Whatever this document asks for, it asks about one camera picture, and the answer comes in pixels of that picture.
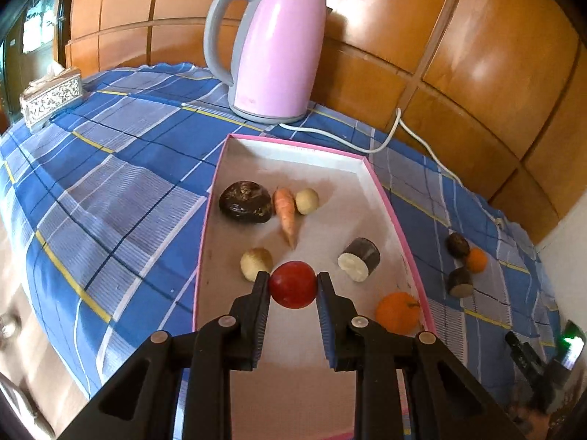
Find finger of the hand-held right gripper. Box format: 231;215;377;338
504;331;547;379

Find blue plaid cloth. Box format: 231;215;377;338
0;62;562;422

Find pink electric kettle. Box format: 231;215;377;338
203;0;327;124

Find small carrot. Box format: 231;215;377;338
272;186;300;249

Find shiny metal knob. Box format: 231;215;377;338
0;312;23;339

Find red apple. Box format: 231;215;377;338
268;260;318;309

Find dark brown water chestnut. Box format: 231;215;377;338
447;232;471;258
218;180;275;224

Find wooden framed glass window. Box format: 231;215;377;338
0;0;69;120

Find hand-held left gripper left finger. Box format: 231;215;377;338
57;271;271;440

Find white power cable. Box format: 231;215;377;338
278;107;505;230

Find silver patterned tissue box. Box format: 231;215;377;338
19;65;85;130

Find orange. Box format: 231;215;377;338
376;291;422;335
465;247;489;274

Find pink shallow cardboard box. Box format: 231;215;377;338
192;134;437;440

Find small beige potato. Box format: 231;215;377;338
295;188;320;216
240;247;273;282

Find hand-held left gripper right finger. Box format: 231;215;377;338
316;272;524;440

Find dark-skinned cut yam piece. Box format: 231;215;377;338
338;237;381;282
446;267;474;298

